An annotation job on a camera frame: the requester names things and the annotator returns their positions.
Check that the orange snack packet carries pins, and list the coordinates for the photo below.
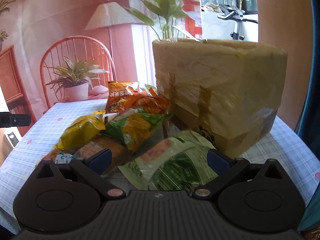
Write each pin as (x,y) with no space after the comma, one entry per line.
(148,100)

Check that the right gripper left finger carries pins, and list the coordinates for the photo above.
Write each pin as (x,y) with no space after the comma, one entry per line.
(91,169)

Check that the yellow snack bag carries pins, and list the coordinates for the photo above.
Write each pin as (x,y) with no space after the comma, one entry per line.
(82,131)

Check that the green white snack bag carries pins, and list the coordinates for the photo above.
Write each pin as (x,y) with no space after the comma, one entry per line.
(176,163)

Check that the small white blue packet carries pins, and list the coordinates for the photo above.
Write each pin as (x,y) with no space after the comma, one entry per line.
(59,157)

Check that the green orange snack bag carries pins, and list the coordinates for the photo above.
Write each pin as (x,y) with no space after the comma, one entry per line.
(133,127)

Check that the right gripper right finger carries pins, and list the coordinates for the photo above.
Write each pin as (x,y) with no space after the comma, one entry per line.
(229,171)

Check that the orange chip bag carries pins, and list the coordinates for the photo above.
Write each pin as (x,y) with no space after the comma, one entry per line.
(119,93)

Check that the black exercise bike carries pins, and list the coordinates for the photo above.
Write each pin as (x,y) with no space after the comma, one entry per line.
(228,22)

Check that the wooden door panel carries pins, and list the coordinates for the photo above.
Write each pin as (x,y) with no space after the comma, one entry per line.
(287,24)

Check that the brown biscuit packet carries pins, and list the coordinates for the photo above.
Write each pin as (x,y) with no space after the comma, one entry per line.
(120,154)

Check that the taped cardboard box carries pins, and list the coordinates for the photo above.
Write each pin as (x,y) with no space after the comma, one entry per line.
(227,91)

